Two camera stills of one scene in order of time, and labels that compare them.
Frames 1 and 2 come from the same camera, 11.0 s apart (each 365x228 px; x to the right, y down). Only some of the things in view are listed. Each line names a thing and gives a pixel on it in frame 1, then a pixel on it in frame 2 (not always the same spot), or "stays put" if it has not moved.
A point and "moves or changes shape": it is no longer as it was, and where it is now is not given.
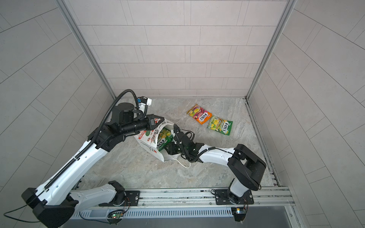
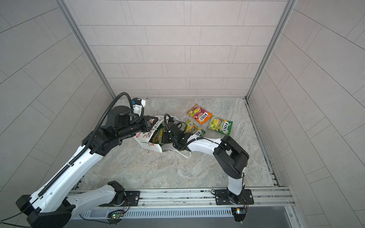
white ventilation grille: (101, 213) stays put
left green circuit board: (116, 215) stays put
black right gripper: (171, 146) to (165, 135)
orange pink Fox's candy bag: (199, 114) stays put
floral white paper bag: (149, 138) moves or changes shape
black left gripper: (149, 122) stays put
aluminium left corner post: (78, 33) stays put
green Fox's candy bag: (165, 137) moves or changes shape
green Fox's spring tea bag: (220, 125) stays put
